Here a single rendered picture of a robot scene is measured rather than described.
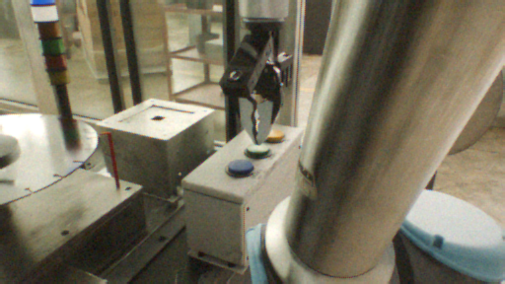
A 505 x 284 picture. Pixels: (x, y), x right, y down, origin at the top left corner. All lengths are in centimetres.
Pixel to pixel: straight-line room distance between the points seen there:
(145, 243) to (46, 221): 17
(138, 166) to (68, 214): 21
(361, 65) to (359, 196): 9
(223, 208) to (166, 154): 21
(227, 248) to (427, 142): 48
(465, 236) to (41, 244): 52
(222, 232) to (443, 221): 33
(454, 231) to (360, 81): 26
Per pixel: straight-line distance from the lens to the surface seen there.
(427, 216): 44
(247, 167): 63
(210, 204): 61
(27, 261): 61
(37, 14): 90
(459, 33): 18
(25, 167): 62
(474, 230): 44
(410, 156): 22
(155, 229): 76
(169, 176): 79
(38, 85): 131
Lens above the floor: 121
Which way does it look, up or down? 25 degrees down
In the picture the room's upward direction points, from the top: straight up
